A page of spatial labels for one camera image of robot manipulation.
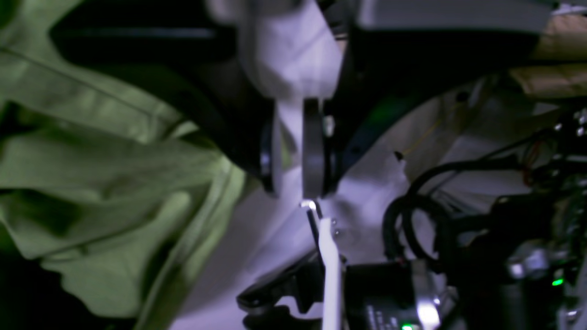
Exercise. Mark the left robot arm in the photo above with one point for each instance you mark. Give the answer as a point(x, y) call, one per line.
point(521, 266)

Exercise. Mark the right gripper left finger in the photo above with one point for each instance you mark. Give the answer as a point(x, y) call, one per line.
point(175, 51)

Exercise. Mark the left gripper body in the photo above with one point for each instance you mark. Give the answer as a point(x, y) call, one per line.
point(384, 296)

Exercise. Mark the green T-shirt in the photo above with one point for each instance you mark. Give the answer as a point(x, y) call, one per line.
point(111, 201)

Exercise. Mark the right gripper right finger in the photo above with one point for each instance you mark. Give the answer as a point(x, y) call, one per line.
point(400, 54)

